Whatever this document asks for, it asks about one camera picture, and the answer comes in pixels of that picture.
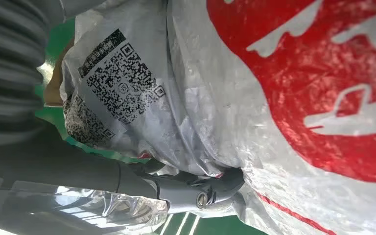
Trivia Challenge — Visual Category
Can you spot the brown cardboard box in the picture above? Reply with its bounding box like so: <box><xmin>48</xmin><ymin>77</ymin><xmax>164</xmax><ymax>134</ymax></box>
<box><xmin>44</xmin><ymin>40</ymin><xmax>76</xmax><ymax>108</ymax></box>

